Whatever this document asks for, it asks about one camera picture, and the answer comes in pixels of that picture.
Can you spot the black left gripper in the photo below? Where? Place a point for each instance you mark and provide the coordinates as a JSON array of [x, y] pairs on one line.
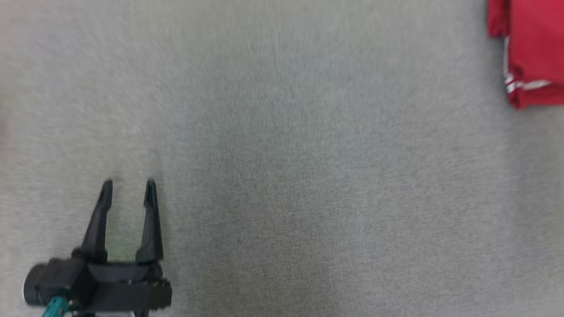
[[128, 290]]

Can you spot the red shirt with striped cuffs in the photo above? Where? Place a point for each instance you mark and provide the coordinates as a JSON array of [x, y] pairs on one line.
[[535, 44]]

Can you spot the grey fabric sofa cushion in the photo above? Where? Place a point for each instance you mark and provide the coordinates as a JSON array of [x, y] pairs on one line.
[[308, 176]]

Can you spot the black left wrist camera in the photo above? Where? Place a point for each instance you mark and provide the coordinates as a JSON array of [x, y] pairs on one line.
[[53, 279]]

